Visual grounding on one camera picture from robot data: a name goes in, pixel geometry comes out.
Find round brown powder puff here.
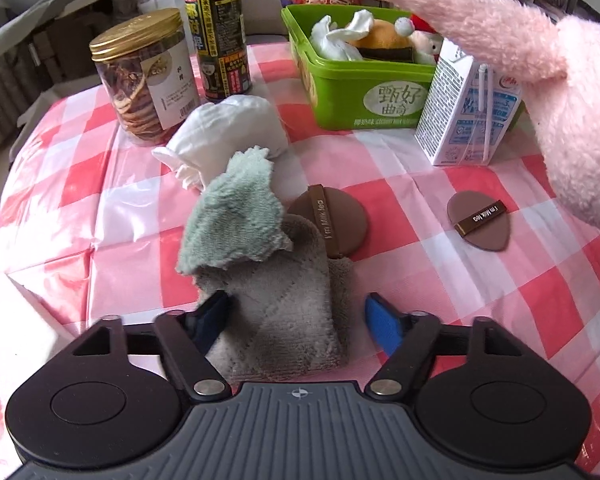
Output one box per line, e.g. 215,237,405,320
286,185,370,260

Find grey and green towel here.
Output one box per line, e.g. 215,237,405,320
176,146,356,386

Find green plastic bin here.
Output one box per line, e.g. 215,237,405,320
281,4,523,131

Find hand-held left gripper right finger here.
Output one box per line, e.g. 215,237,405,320
362,294,566,403

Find white milk carton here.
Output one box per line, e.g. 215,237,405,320
414,37,523,167

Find white foam block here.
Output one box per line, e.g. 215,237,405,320
0,272,101,361

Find hamburger plush toy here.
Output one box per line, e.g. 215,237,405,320
352,20,416,62

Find teardrop brown powder puff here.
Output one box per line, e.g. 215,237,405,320
446,191,510,252

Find black and yellow can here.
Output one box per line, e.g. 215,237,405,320
181,0,252,101

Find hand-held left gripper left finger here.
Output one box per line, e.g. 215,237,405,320
32,290,233,405

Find pink plush toy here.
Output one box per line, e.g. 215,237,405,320
365,0,600,236

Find red checked tablecloth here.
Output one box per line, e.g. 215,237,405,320
0,42,600,476

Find white crumpled cloth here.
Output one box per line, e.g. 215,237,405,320
151,95,290,192

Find white rabbit plush toy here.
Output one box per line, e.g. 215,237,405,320
309,9,376,61

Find gold lid cookie jar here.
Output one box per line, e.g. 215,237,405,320
89,7,201,147

